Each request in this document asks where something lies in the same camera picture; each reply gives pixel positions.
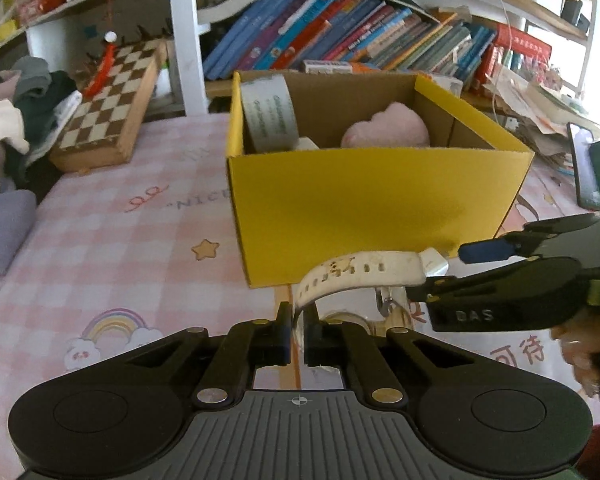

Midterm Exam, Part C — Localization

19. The cream wrist watch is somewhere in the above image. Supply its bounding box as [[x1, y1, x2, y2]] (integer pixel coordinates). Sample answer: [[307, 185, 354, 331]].
[[293, 248, 449, 336]]

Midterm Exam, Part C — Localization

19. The clear printed tape roll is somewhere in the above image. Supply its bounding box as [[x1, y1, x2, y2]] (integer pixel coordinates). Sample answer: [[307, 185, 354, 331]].
[[240, 75, 300, 153]]

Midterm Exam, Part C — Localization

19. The person's right hand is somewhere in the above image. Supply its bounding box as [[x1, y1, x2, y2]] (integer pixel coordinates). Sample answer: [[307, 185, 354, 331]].
[[550, 307, 600, 398]]

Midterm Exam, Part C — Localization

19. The black smartphone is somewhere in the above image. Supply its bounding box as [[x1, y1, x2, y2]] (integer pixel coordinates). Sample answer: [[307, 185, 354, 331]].
[[566, 122, 600, 211]]

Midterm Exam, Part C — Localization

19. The pile of papers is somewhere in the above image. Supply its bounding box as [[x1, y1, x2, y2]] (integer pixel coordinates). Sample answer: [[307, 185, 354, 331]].
[[484, 65, 600, 174]]

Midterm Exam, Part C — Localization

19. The pink plush toy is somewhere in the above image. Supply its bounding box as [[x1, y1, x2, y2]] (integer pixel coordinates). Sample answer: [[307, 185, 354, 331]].
[[341, 102, 430, 148]]

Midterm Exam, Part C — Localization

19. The yellow cardboard box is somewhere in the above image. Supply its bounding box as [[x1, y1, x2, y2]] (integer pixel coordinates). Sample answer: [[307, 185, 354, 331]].
[[226, 72, 533, 287]]

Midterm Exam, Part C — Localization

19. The wooden chess board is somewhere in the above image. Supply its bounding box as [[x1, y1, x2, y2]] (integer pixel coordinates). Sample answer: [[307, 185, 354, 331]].
[[50, 39, 167, 172]]

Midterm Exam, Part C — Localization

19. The row of books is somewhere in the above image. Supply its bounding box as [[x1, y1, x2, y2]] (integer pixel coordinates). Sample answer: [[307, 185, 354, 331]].
[[198, 0, 552, 88]]

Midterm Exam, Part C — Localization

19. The red hanging ornament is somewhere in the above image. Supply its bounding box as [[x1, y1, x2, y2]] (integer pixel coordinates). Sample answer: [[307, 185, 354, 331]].
[[82, 30, 118, 99]]

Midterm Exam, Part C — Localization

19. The pile of clothes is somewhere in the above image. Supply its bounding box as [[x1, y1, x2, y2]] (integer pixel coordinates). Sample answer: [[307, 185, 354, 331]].
[[0, 56, 82, 276]]

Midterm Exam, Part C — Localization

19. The white shelf post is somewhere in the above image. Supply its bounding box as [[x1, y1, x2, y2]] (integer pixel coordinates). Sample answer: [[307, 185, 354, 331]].
[[170, 0, 208, 116]]

